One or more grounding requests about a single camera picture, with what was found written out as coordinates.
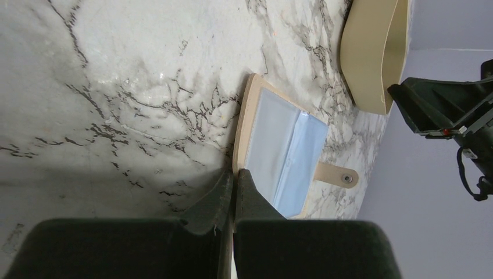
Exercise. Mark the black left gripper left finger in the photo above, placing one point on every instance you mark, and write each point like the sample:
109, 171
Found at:
196, 244

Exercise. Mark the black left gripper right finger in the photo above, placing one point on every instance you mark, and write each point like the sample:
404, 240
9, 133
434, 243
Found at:
267, 245

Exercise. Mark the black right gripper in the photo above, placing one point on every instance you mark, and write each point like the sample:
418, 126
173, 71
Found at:
431, 107

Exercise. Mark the tan leather card holder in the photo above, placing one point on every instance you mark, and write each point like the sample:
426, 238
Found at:
280, 143

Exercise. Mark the beige oval tray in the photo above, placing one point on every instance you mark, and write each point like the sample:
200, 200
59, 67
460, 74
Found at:
373, 51

